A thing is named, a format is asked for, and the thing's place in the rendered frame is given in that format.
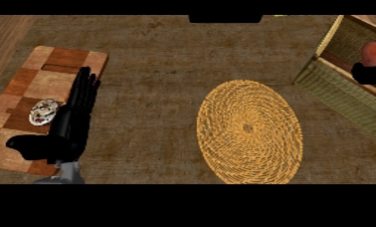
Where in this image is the olive wicker basket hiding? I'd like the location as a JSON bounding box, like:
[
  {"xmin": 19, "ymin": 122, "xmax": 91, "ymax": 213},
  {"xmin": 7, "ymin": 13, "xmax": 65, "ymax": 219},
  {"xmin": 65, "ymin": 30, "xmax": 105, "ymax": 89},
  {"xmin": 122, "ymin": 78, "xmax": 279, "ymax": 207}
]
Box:
[{"xmin": 292, "ymin": 14, "xmax": 376, "ymax": 136}]

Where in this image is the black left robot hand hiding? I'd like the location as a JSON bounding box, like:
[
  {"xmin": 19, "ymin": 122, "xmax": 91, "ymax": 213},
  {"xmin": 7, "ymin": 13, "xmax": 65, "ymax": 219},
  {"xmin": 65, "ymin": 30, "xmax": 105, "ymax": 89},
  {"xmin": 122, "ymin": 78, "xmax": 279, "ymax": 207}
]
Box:
[{"xmin": 4, "ymin": 66, "xmax": 103, "ymax": 165}]

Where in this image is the checkered wooden cutting board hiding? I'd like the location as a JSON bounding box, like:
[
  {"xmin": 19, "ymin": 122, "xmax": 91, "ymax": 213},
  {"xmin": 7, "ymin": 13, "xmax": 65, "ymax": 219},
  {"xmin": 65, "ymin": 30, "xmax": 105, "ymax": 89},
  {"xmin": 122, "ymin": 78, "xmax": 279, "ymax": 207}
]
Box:
[{"xmin": 0, "ymin": 45, "xmax": 111, "ymax": 177}]

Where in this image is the reddish-brown sweet potato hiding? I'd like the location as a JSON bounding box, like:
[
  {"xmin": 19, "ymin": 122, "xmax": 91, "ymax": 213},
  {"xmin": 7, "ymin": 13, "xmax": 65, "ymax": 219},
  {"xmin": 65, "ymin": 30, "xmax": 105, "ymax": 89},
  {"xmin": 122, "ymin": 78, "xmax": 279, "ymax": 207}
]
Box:
[{"xmin": 360, "ymin": 41, "xmax": 376, "ymax": 69}]

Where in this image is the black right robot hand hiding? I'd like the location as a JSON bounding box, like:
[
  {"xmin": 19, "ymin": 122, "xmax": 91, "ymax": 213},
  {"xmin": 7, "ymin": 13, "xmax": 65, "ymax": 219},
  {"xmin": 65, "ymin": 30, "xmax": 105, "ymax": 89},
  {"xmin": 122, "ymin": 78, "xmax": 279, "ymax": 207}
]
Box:
[{"xmin": 349, "ymin": 61, "xmax": 376, "ymax": 86}]

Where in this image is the round woven straw placemat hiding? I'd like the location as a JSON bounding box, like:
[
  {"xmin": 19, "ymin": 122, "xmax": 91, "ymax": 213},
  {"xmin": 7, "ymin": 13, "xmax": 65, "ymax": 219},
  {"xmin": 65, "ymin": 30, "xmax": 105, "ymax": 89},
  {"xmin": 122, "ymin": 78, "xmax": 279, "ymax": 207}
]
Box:
[{"xmin": 195, "ymin": 79, "xmax": 304, "ymax": 185}]

